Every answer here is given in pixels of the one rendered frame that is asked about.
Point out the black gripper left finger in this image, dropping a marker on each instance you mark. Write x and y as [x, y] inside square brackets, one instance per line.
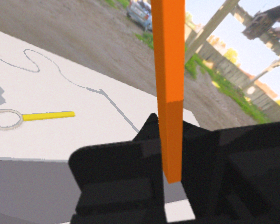
[119, 161]

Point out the grey loop with yellow handle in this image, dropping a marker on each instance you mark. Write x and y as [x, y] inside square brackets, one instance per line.
[31, 117]

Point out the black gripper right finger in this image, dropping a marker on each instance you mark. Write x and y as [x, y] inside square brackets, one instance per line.
[204, 154]

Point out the grey ring with orange handle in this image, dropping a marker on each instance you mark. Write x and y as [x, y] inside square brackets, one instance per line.
[168, 24]

